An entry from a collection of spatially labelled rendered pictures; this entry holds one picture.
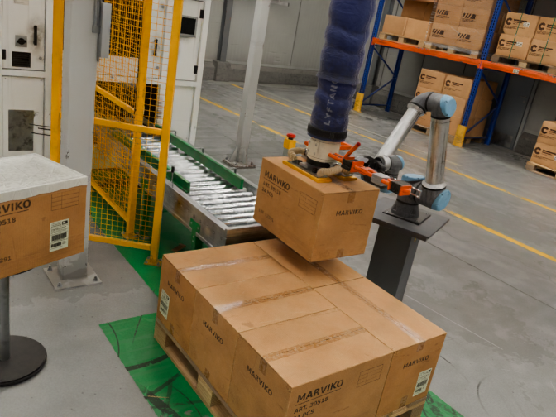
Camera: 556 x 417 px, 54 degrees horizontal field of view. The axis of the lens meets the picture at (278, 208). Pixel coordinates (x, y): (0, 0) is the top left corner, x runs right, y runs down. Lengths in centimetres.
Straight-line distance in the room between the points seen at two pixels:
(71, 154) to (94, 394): 142
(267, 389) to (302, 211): 101
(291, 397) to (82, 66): 219
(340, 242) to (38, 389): 170
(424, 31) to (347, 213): 890
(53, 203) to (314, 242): 130
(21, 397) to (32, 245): 75
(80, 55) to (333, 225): 173
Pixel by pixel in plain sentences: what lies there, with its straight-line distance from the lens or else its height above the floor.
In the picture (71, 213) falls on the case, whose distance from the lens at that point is 274.
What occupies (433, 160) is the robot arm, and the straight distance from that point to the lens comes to 345.
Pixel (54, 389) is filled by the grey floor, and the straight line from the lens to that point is 301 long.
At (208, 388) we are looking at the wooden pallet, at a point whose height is 11.
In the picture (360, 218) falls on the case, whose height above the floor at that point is 91.
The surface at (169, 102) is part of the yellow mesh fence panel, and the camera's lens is 372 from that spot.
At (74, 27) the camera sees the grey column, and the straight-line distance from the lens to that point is 337.
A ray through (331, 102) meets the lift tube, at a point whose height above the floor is 149.
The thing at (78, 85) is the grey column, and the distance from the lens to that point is 343.
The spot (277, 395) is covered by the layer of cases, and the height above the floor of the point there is 45.
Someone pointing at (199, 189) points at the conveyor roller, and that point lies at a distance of 413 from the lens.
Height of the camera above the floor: 192
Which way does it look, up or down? 20 degrees down
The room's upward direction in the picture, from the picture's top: 10 degrees clockwise
